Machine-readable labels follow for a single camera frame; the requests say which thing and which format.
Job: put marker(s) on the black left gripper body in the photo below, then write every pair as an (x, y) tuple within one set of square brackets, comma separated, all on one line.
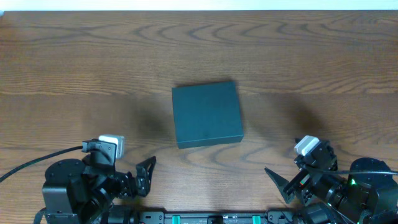
[(131, 183)]

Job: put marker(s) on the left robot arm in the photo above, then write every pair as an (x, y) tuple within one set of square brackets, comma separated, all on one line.
[(83, 191)]

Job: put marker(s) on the dark green gift box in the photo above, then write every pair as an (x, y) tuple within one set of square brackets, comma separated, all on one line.
[(207, 115)]

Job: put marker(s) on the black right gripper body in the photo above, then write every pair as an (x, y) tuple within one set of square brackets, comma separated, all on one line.
[(306, 182)]

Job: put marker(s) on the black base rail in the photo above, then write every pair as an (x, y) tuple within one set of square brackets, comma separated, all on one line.
[(217, 218)]

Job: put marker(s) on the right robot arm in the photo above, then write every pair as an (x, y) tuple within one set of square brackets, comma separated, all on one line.
[(366, 193)]

